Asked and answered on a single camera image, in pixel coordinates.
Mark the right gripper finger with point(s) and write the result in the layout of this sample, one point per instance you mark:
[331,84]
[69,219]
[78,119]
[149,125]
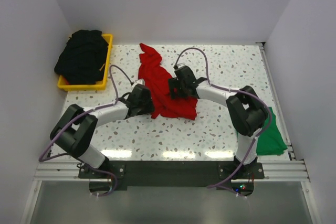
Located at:
[174,88]
[184,93]

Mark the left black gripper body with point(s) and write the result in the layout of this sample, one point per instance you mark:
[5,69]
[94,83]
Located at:
[140,111]

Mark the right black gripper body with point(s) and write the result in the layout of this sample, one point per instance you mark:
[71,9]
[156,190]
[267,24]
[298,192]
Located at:
[181,85]

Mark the red t-shirt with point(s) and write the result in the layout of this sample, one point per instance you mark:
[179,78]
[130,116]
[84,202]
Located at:
[157,80]

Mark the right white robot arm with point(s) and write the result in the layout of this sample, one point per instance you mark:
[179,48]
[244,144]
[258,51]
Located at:
[246,110]

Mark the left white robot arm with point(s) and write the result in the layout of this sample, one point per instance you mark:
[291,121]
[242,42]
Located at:
[75,129]

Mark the black t-shirt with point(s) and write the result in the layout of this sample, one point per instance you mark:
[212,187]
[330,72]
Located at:
[83,58]

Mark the yellow plastic tray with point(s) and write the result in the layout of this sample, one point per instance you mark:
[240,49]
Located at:
[99,85]

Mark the folded green t-shirt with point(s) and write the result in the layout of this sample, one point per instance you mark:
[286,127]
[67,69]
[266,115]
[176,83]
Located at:
[270,141]

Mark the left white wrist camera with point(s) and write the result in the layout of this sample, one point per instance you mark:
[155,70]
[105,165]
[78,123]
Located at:
[139,81]

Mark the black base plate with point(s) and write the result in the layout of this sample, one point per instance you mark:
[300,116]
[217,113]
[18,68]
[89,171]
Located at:
[119,175]

